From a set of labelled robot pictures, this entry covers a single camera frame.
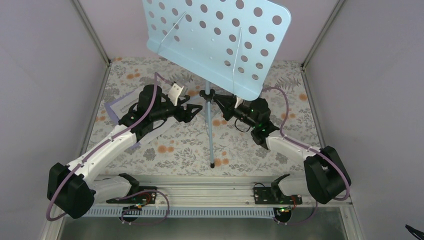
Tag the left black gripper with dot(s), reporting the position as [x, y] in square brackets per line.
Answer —
[187, 117]

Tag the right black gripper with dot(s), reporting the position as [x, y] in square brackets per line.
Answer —
[228, 102]

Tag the light blue music stand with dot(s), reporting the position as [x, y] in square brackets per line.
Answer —
[231, 44]

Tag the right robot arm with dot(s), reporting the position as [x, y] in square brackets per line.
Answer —
[324, 176]

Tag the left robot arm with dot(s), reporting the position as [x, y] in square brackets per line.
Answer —
[74, 187]

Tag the floral patterned mat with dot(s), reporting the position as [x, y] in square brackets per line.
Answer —
[225, 148]

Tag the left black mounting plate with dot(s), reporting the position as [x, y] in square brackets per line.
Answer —
[141, 198]

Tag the black mounting plate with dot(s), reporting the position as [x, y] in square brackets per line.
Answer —
[270, 196]
[141, 198]

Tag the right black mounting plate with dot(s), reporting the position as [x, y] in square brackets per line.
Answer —
[270, 196]

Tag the black object at corner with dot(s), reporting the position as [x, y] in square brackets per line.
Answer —
[415, 232]

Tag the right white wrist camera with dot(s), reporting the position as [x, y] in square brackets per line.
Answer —
[238, 102]

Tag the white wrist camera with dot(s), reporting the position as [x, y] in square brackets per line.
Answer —
[177, 90]
[238, 102]

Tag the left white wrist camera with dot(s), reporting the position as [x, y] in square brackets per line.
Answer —
[177, 90]

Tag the aluminium rail base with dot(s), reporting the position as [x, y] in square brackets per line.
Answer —
[336, 220]

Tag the light blue cable duct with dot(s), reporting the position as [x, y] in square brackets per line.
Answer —
[182, 212]

